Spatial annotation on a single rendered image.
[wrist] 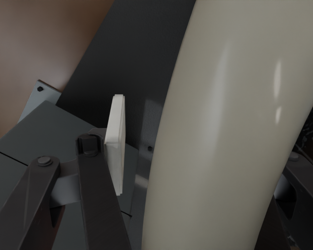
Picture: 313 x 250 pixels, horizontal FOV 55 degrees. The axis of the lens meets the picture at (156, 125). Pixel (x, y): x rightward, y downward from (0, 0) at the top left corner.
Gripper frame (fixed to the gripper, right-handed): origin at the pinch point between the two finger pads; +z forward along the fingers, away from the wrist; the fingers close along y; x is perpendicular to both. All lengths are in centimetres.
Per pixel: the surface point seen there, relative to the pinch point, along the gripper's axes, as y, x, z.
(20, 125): -35, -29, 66
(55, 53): -29, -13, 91
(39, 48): -34, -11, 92
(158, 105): 7, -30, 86
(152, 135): 5, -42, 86
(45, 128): -29, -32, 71
